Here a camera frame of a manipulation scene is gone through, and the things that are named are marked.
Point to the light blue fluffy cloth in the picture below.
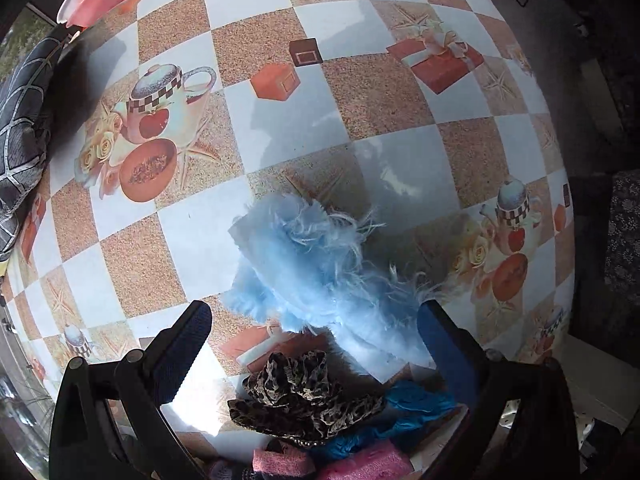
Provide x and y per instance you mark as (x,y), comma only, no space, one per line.
(320,280)

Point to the pink knitted cloth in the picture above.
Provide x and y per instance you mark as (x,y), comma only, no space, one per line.
(345,465)

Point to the dark floral fabric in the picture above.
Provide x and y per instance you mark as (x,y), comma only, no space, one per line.
(622,235)

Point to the printed checkered tablecloth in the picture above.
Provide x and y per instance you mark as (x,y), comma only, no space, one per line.
(320,125)

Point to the blue knitted cloth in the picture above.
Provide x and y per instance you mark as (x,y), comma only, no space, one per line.
(400,415)

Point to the dark patterned cushion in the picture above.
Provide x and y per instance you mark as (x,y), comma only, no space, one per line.
(22,135)

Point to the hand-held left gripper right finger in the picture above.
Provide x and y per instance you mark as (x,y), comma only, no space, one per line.
(445,345)

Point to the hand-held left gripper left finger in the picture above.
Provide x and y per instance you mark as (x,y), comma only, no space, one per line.
(181,355)

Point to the leopard print scrunchie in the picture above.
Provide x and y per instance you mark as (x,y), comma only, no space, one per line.
(300,400)

